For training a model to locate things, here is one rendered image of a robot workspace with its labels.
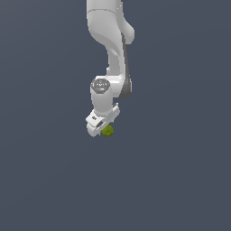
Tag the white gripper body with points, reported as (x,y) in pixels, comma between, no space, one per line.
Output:
(100,121)

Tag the small green round object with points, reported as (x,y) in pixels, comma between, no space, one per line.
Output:
(107,131)

